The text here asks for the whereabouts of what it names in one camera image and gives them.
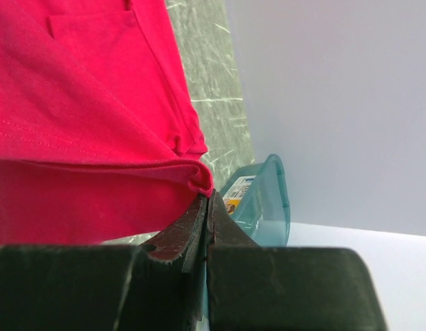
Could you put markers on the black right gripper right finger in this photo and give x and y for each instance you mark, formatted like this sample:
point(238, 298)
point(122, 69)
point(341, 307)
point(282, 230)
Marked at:
point(333, 290)

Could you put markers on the red t shirt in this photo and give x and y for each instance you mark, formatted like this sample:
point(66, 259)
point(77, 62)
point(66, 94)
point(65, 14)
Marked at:
point(98, 136)

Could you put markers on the teal plastic bin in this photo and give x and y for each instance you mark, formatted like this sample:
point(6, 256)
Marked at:
point(248, 225)

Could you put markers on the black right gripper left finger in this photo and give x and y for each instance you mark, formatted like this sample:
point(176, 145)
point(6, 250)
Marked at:
point(157, 285)

